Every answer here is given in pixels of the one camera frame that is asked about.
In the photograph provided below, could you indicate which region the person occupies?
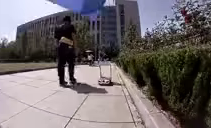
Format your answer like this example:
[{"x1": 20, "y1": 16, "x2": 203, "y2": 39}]
[
  {"x1": 84, "y1": 49, "x2": 95, "y2": 66},
  {"x1": 47, "y1": 0, "x2": 107, "y2": 88}
]

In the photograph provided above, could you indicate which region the tree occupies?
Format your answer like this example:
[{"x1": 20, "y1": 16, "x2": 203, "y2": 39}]
[{"x1": 74, "y1": 21, "x2": 96, "y2": 60}]

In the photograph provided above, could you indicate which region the large grey building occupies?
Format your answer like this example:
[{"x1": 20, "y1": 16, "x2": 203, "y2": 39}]
[{"x1": 15, "y1": 0, "x2": 143, "y2": 63}]

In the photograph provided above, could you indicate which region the grey concrete slab pavement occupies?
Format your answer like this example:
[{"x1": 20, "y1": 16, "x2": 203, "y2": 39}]
[{"x1": 0, "y1": 63, "x2": 146, "y2": 128}]

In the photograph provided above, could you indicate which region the pale concrete kerb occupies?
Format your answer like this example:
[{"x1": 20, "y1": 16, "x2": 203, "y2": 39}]
[{"x1": 113, "y1": 63, "x2": 176, "y2": 128}]

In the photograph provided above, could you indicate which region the green hedge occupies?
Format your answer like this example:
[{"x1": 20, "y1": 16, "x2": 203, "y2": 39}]
[{"x1": 114, "y1": 43, "x2": 211, "y2": 128}]

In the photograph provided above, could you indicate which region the grass strip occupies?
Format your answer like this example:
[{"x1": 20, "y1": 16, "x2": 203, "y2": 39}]
[{"x1": 0, "y1": 61, "x2": 58, "y2": 76}]

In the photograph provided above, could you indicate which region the row of trees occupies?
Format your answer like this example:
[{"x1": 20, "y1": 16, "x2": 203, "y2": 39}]
[{"x1": 0, "y1": 31, "x2": 58, "y2": 64}]

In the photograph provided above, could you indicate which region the flowering bush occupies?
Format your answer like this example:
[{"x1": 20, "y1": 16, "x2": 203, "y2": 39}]
[{"x1": 121, "y1": 0, "x2": 211, "y2": 54}]

